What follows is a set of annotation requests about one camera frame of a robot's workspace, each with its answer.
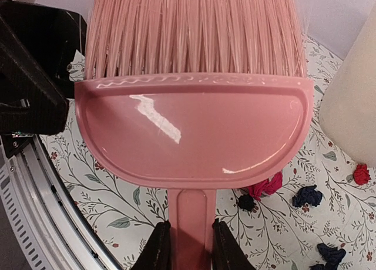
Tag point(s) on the red paper scrap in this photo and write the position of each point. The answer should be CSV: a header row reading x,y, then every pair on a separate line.
x,y
361,174

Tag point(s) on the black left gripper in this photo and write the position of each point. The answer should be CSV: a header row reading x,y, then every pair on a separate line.
x,y
37,45

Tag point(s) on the pink hand brush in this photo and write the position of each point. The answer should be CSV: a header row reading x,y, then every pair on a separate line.
x,y
194,96

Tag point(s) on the magenta paper scrap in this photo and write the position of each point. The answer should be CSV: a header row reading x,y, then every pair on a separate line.
x,y
268,186

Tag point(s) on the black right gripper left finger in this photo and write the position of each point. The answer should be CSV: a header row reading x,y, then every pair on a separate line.
x,y
157,251

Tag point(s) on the floral tablecloth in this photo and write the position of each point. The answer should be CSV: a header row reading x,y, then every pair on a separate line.
x,y
275,235

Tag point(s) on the cream plastic waste bin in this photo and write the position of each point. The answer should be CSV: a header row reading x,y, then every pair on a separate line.
x,y
347,111

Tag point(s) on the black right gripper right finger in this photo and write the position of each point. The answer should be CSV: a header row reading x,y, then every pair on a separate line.
x,y
227,254

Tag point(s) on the aluminium table rail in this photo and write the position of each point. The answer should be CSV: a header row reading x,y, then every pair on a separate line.
x,y
48,225

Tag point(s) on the navy paper scrap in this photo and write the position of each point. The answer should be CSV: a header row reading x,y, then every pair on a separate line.
x,y
307,195
331,255

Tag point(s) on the small black paper scrap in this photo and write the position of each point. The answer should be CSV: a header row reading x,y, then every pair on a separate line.
x,y
246,202

